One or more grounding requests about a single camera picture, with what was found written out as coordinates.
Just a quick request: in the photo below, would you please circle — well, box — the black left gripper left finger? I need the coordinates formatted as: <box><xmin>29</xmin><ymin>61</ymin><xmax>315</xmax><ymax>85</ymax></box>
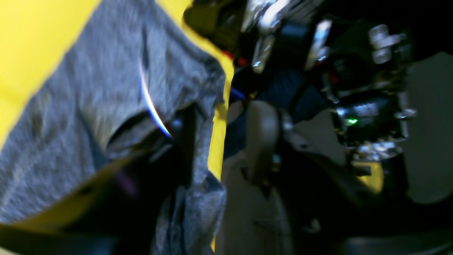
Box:
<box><xmin>1</xmin><ymin>105</ymin><xmax>197</xmax><ymax>255</ymax></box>

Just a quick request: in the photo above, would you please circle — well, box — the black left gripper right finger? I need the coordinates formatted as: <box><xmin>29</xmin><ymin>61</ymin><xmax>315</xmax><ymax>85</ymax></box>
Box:
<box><xmin>246</xmin><ymin>101</ymin><xmax>452</xmax><ymax>255</ymax></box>

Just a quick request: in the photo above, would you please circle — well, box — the grey long-sleeve T-shirt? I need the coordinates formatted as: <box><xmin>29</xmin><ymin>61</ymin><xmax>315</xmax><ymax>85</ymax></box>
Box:
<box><xmin>0</xmin><ymin>0</ymin><xmax>227</xmax><ymax>255</ymax></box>

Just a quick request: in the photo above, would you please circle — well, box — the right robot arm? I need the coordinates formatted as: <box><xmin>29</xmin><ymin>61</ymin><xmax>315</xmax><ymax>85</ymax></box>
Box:
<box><xmin>183</xmin><ymin>0</ymin><xmax>417</xmax><ymax>197</ymax></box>

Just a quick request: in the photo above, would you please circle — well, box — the yellow table cloth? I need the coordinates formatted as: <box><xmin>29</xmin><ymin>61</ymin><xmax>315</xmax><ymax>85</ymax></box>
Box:
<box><xmin>0</xmin><ymin>0</ymin><xmax>235</xmax><ymax>252</ymax></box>

